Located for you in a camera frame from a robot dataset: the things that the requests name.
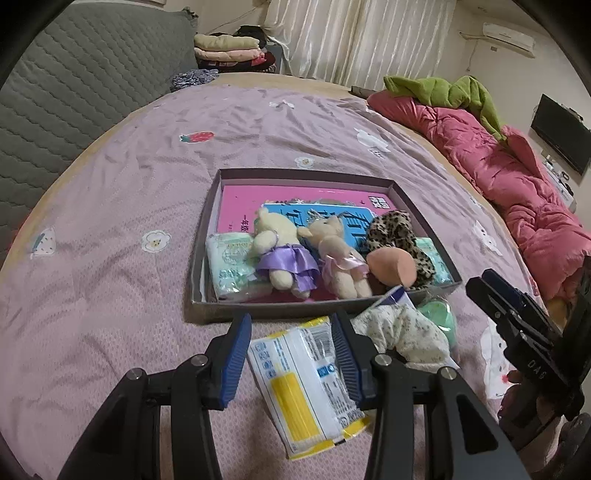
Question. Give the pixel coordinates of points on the green tissue packet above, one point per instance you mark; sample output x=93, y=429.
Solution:
x=438, y=263
x=228, y=267

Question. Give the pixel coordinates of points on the peach makeup sponge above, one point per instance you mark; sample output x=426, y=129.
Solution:
x=390, y=267

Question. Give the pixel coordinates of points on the person's right hand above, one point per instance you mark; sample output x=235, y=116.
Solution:
x=526, y=406

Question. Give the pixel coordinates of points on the pink printed bedsheet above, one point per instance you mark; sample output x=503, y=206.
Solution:
x=138, y=184

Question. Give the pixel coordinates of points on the pink comforter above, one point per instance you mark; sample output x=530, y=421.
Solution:
x=508, y=184

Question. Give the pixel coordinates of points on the grey nightstand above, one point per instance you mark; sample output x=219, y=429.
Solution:
x=281, y=57

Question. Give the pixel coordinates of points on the beige folded blanket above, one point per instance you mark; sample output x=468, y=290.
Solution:
x=226, y=41

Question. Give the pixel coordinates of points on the pink book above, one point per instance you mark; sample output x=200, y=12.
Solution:
x=240, y=203

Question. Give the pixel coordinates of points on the white yellow plastic packet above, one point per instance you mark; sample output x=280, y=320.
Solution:
x=300, y=392

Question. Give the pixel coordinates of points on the white air conditioner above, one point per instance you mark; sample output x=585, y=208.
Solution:
x=508, y=37

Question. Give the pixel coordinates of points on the white wall shelf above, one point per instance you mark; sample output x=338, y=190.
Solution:
x=561, y=184

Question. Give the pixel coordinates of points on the black clothing pile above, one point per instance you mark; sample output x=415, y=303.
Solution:
x=251, y=33

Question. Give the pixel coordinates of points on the mint green powder puff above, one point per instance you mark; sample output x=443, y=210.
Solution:
x=441, y=318

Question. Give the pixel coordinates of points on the leopard print plush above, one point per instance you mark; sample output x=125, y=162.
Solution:
x=392, y=230

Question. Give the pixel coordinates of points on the grey cardboard box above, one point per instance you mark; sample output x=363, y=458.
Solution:
x=258, y=311

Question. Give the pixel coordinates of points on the grey quilted headboard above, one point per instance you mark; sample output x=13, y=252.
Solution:
x=69, y=69

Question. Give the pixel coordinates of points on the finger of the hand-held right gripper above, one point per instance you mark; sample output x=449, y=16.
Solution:
x=517, y=295
x=498, y=309

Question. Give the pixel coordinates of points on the cream teddy bear purple dress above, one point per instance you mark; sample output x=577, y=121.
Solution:
x=277, y=235

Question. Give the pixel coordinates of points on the black television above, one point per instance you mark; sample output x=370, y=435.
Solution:
x=561, y=134

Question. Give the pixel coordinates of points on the white curtain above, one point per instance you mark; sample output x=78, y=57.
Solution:
x=360, y=37

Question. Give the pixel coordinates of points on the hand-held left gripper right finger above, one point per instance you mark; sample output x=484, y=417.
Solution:
x=345, y=357

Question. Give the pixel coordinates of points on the white floral cloth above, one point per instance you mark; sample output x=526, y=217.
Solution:
x=401, y=332

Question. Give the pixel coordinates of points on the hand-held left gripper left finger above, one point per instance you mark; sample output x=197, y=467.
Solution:
x=235, y=355

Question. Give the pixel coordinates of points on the cream teddy bear pink dress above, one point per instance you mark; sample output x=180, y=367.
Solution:
x=341, y=258

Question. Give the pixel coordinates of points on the white blue paper packet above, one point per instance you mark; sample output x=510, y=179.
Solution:
x=397, y=295

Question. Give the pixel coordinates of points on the blue white patterned cloth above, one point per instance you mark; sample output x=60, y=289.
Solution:
x=194, y=79

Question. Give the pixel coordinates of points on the green blanket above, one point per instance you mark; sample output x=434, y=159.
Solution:
x=434, y=90

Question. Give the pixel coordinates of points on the pink folded blanket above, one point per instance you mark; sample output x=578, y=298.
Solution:
x=228, y=54

